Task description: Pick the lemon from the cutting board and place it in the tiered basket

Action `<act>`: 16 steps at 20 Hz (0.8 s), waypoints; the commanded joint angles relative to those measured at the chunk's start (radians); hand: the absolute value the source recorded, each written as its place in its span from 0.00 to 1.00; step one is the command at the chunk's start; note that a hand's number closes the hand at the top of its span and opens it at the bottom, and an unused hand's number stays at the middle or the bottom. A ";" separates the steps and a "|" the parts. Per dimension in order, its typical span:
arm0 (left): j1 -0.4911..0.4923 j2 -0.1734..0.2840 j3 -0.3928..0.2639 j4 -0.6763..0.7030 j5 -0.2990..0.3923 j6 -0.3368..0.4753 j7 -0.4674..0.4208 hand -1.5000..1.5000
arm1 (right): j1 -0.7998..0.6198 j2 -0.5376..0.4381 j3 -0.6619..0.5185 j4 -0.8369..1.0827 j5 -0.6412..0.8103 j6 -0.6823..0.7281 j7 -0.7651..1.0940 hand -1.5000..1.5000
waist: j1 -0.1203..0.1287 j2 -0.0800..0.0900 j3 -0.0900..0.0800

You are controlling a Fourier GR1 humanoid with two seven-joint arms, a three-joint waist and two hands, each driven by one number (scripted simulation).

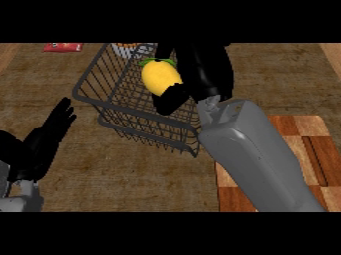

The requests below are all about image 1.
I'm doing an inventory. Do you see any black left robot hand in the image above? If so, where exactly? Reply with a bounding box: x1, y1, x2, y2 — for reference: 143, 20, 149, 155
0, 96, 78, 183

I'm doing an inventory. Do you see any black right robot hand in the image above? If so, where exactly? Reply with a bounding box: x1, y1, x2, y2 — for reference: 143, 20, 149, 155
152, 43, 235, 117

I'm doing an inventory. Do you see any yellow lemon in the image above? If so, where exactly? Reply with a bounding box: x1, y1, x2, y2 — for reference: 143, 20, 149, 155
138, 57, 184, 98

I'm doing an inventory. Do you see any checkered wooden cutting board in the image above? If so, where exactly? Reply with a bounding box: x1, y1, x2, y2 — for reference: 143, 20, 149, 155
212, 114, 341, 213

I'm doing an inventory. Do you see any white and orange can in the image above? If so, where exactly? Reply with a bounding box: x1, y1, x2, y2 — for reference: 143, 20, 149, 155
110, 43, 159, 60

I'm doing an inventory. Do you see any red snack bag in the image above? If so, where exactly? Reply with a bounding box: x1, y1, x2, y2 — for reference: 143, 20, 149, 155
41, 43, 85, 53

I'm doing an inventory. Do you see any dark wire tiered basket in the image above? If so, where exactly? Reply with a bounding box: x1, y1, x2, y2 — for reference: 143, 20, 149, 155
70, 43, 202, 158

